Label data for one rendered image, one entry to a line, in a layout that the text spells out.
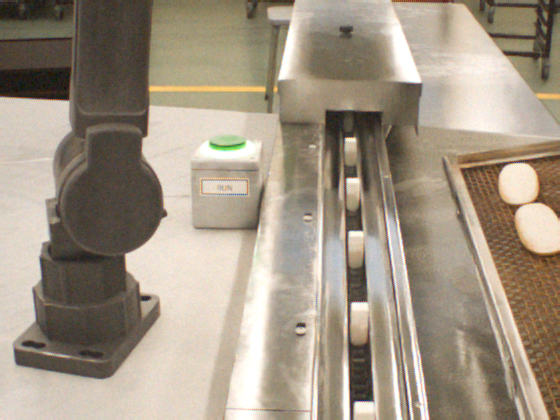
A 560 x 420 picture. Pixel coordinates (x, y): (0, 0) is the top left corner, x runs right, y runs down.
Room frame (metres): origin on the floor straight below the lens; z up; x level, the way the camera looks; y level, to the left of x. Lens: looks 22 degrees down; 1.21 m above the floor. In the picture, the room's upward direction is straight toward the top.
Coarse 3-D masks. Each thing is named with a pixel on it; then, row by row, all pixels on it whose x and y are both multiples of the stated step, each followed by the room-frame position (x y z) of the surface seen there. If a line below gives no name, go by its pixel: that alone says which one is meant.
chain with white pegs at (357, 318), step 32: (352, 128) 1.20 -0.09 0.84; (352, 160) 1.06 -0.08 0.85; (352, 192) 0.92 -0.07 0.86; (352, 224) 0.89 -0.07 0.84; (352, 256) 0.78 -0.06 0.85; (352, 288) 0.74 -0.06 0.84; (352, 320) 0.64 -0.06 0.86; (352, 352) 0.63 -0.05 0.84; (352, 384) 0.58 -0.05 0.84; (352, 416) 0.54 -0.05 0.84
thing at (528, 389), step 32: (448, 160) 0.90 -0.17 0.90; (480, 160) 0.91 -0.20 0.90; (512, 160) 0.90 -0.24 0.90; (480, 192) 0.84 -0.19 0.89; (544, 192) 0.81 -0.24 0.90; (480, 224) 0.76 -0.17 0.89; (512, 224) 0.75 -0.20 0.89; (480, 256) 0.67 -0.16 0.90; (512, 256) 0.69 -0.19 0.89; (544, 256) 0.68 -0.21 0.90; (512, 288) 0.63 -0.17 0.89; (544, 288) 0.62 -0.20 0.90; (512, 320) 0.58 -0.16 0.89; (544, 320) 0.58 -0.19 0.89; (512, 352) 0.52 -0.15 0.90; (544, 352) 0.54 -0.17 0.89; (544, 416) 0.46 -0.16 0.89
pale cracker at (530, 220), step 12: (528, 204) 0.77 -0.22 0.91; (540, 204) 0.76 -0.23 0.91; (516, 216) 0.75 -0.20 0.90; (528, 216) 0.74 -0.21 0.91; (540, 216) 0.73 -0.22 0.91; (552, 216) 0.73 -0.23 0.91; (516, 228) 0.73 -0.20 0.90; (528, 228) 0.71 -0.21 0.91; (540, 228) 0.71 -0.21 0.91; (552, 228) 0.71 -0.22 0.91; (528, 240) 0.70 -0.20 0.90; (540, 240) 0.69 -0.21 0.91; (552, 240) 0.69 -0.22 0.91; (540, 252) 0.68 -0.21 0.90; (552, 252) 0.68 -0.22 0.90
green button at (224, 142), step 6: (216, 138) 0.96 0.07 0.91; (222, 138) 0.96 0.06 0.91; (228, 138) 0.96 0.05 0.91; (234, 138) 0.96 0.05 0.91; (240, 138) 0.96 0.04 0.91; (210, 144) 0.94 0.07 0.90; (216, 144) 0.94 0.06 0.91; (222, 144) 0.94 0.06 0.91; (228, 144) 0.94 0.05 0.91; (234, 144) 0.94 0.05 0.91; (240, 144) 0.94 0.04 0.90; (246, 144) 0.95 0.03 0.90; (216, 150) 0.93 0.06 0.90; (222, 150) 0.93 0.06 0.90; (228, 150) 0.93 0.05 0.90; (234, 150) 0.93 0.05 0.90
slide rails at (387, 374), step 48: (336, 144) 1.11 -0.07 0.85; (336, 192) 0.95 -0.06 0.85; (336, 240) 0.82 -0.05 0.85; (384, 240) 0.82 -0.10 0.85; (336, 288) 0.72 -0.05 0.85; (384, 288) 0.72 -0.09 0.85; (336, 336) 0.64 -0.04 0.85; (384, 336) 0.64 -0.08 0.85; (336, 384) 0.57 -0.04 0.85; (384, 384) 0.57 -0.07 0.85
